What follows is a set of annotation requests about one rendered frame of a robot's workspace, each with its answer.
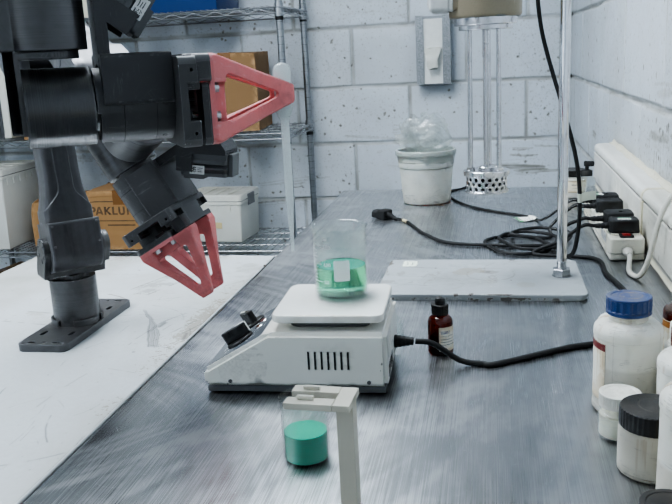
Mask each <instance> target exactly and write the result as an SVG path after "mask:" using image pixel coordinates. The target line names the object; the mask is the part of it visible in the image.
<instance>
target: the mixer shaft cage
mask: <svg viewBox="0 0 672 504"><path fill-rule="evenodd" d="M482 57H483V143H484V165H481V166H479V167H473V96H472V30H467V87H468V167H467V169H464V170H463V174H464V176H466V189H465V192H466V193H468V194H473V195H496V194H503V193H506V192H508V191H509V189H508V188H507V176H508V175H509V174H510V169H509V168H507V167H502V138H501V28H500V29H496V120H497V166H493V164H492V129H491V30H488V29H486V30H482ZM483 191H484V192H483ZM489 191H490V192H489Z"/></svg>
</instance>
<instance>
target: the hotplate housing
mask: <svg viewBox="0 0 672 504"><path fill-rule="evenodd" d="M409 345H414V338H413V337H409V336H402V335H397V321H396V301H392V298H390V300H389V304H388V307H387V311H386V314H385V318H384V320H383V321H382V322H379V323H275V322H273V320H271V321H270V323H269V324H268V326H267V327H266V329H265V330H264V331H263V333H262V334H261V335H260V336H259V337H257V338H255V339H253V340H252V341H250V342H248V343H247V344H245V345H243V346H241V347H240V348H238V349H236V350H235V351H233V352H231V353H229V354H228V355H226V356H224V357H223V358H221V359H219V360H217V361H216V362H214V363H212V364H211V365H209V366H207V370H206V371H205V372H204V375H205V381H208V383H209V384H208V390H209V391H282V392H283V391H284V390H287V389H289V388H292V387H295V385H320V386H334V387H355V388H359V393H386V390H387V385H388V383H389V379H390V374H391V370H392V365H393V361H394V356H395V351H396V348H398V347H402V346H409Z"/></svg>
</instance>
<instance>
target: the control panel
mask: <svg viewBox="0 0 672 504"><path fill-rule="evenodd" d="M276 307H277V306H276ZM276 307H274V308H273V309H271V310H269V311H267V312H266V313H264V314H262V315H264V316H265V318H266V319H265V320H263V321H262V322H259V323H258V324H261V325H260V326H259V327H257V328H256V326H257V325H258V324H257V325H255V326H254V327H252V328H251V329H250V331H252V332H253V334H252V335H251V336H250V337H249V338H248V339H247V340H245V341H244V342H242V343H241V344H239V345H238V346H236V347H234V348H232V349H228V345H227V344H226V343H225V344H224V346H223V347H222V348H221V349H220V351H219V352H218V353H217V354H216V356H215V357H214V358H213V359H212V361H211V362H210V363H209V365H211V364H212V363H214V362H216V361H217V360H219V359H221V358H223V357H224V356H226V355H228V354H229V353H231V352H233V351H235V350H236V349H238V348H240V347H241V346H243V345H245V344H247V343H248V342H250V341H252V340H253V339H255V338H257V337H259V336H260V335H261V334H262V333H263V331H264V330H265V329H266V327H267V326H268V324H269V323H270V321H271V320H272V313H273V312H274V310H275V309H276ZM209 365H208V366H209Z"/></svg>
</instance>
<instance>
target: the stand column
mask: <svg viewBox="0 0 672 504"><path fill-rule="evenodd" d="M570 38H571V0H560V42H559V115H558V188H557V266H556V267H553V273H552V276H553V277H557V278H567V277H570V276H571V274H570V267H566V261H567V217H568V158H569V98H570Z"/></svg>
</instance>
